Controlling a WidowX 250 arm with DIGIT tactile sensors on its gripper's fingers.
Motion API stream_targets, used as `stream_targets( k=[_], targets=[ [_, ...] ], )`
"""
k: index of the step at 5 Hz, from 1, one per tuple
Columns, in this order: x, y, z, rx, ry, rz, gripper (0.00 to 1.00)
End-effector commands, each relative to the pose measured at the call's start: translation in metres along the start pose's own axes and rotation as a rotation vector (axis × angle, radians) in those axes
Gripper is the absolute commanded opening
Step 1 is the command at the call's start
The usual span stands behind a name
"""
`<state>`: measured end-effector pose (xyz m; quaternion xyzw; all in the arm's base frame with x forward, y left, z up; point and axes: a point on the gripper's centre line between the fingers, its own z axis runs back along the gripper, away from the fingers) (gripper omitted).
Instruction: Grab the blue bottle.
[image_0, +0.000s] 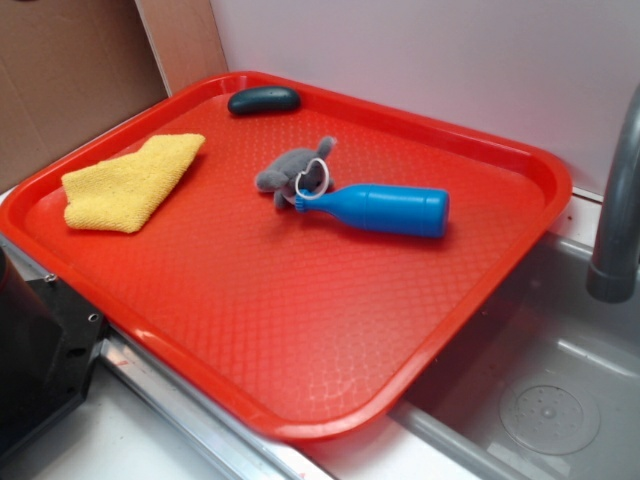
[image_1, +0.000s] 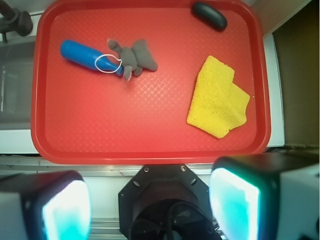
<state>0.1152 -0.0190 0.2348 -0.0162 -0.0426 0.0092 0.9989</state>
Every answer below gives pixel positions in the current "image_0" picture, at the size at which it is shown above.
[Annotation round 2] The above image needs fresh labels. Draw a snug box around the blue plastic bottle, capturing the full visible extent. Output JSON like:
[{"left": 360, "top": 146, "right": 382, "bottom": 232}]
[{"left": 295, "top": 184, "right": 450, "bottom": 238}]

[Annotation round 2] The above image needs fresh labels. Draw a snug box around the red plastic tray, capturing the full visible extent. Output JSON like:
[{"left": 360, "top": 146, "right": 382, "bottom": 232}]
[{"left": 1, "top": 72, "right": 572, "bottom": 442}]

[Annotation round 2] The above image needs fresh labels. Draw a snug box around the grey plush toy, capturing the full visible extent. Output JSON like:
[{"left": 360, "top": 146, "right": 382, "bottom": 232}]
[{"left": 255, "top": 136, "right": 337, "bottom": 210}]

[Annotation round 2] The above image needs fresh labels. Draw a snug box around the dark green toy cucumber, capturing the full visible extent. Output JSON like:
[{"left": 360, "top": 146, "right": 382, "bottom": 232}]
[{"left": 227, "top": 85, "right": 302, "bottom": 115}]

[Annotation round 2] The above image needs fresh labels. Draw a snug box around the yellow cloth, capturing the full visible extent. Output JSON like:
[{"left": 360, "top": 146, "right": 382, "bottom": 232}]
[{"left": 62, "top": 133, "right": 206, "bottom": 234}]

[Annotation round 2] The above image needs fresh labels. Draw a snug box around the grey toy sink basin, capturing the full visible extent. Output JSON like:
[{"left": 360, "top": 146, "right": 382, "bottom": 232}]
[{"left": 392, "top": 234, "right": 639, "bottom": 479}]

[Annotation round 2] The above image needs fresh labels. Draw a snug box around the brown cardboard panel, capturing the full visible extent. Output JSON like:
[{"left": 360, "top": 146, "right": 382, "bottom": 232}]
[{"left": 1, "top": 1, "right": 227, "bottom": 191}]

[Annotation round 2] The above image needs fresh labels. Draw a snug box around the white plastic ring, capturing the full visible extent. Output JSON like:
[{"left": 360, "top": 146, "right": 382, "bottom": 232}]
[{"left": 294, "top": 156, "right": 335, "bottom": 201}]

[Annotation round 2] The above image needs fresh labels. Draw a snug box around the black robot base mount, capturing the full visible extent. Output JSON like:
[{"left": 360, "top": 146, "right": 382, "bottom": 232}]
[{"left": 1, "top": 252, "right": 107, "bottom": 463}]

